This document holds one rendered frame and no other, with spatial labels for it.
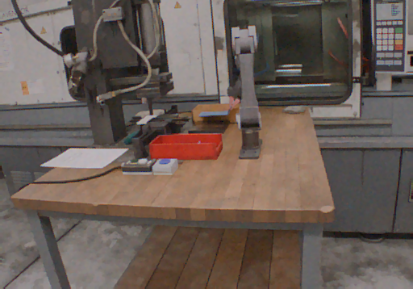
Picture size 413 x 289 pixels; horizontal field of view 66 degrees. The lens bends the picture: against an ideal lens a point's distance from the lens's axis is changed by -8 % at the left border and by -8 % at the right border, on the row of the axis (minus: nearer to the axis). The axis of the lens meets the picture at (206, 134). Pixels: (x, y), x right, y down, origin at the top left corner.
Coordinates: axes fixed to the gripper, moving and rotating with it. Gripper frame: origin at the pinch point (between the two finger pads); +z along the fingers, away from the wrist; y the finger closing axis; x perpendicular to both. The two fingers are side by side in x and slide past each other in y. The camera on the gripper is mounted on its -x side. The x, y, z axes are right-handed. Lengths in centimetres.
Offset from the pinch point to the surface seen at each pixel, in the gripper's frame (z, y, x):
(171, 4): -31, 58, -46
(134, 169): 19, 19, 56
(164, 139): 14.7, 17.9, 30.8
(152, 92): 0.7, 30.3, 27.0
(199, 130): 11.4, 7.9, 12.2
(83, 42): -5, 68, 22
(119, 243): 128, 29, -31
